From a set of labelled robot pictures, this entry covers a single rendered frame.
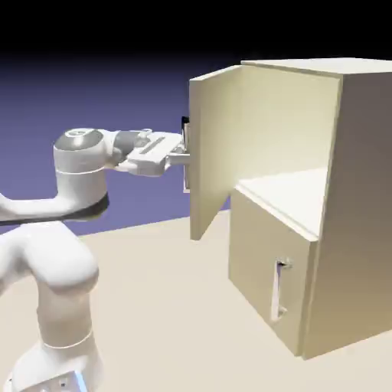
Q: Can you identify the cream cabinet door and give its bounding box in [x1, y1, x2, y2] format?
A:
[227, 187, 319, 358]
[188, 64, 243, 242]

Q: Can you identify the silver door handle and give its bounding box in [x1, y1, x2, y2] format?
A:
[269, 257, 293, 322]
[180, 116, 191, 194]

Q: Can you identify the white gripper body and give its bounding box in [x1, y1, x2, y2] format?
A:
[115, 131, 185, 178]

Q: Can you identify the cream painted cabinet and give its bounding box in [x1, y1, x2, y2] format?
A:
[227, 57, 392, 361]

